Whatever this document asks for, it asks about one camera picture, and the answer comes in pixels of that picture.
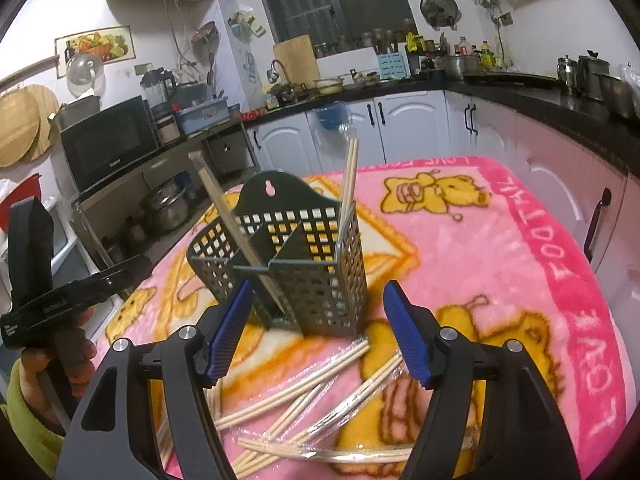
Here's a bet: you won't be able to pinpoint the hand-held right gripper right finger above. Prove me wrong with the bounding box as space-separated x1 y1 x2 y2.
382 280 583 480

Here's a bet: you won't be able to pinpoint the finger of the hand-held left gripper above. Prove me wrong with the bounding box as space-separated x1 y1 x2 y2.
89 254 154 307

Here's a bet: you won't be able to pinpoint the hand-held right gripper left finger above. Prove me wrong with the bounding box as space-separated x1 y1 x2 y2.
54 280 253 480

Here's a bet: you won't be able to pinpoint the pile of chopsticks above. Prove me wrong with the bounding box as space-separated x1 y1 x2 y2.
155 337 476 480

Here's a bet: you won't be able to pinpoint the wooden chopsticks pair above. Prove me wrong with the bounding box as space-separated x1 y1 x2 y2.
190 150 288 313
339 127 361 221

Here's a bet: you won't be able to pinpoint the dark green perforated utensil holder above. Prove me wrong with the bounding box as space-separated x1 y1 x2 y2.
186 172 369 339

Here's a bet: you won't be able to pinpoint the person's left hand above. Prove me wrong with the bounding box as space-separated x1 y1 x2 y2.
20 307 98 427

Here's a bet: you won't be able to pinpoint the white plastic drawer unit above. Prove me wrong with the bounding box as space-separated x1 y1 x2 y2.
47 199 123 316

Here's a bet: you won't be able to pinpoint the steel pot with lid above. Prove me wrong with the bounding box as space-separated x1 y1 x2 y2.
139 179 194 234

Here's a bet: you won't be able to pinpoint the pink bear printed blanket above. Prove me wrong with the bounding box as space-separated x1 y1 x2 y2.
92 155 631 480

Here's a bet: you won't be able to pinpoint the steel kitchen rack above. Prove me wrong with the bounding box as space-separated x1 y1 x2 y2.
70 119 252 273

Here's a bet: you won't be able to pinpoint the round wooden boards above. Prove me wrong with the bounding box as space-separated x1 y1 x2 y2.
0 84 61 168

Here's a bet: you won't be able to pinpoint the black microwave oven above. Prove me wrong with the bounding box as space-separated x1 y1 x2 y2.
60 96 159 194

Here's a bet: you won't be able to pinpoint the grey drawer box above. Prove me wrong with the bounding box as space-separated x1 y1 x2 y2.
202 129 257 176

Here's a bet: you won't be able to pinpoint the blue dish rack box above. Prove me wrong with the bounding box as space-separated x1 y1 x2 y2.
177 96 232 136

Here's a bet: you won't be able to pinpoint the clear glass dome lid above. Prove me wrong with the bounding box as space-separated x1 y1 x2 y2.
65 52 107 99

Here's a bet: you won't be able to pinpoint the blender with black base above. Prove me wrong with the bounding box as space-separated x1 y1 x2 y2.
140 67 177 109

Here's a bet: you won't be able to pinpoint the white kitchen base cabinets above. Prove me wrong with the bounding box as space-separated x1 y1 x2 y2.
245 89 640 311

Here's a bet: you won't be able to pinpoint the blue hanging plastic bag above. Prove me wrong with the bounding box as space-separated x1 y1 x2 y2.
312 102 351 131

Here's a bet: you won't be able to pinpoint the hanging strainer ladle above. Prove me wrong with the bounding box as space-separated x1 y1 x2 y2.
189 20 222 86

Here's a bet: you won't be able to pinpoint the steel stock pot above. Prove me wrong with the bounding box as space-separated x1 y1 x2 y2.
442 54 482 81

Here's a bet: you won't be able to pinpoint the wooden cutting board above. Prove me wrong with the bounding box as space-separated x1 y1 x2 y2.
273 35 321 84

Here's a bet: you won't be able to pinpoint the row of spice jars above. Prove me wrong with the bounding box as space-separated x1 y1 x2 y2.
312 18 419 59

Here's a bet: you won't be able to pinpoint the small steel kettle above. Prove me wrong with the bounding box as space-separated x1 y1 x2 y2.
557 54 581 91

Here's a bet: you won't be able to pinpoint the large steel kettle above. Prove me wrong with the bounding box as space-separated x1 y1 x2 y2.
577 50 612 101

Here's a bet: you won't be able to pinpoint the steel basin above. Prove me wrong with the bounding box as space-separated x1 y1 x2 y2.
597 72 637 119

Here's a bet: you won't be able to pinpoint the hanging steel pot lid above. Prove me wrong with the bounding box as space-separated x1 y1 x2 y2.
419 0 462 31

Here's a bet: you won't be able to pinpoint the fruit wall poster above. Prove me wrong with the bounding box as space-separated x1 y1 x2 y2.
54 26 135 79

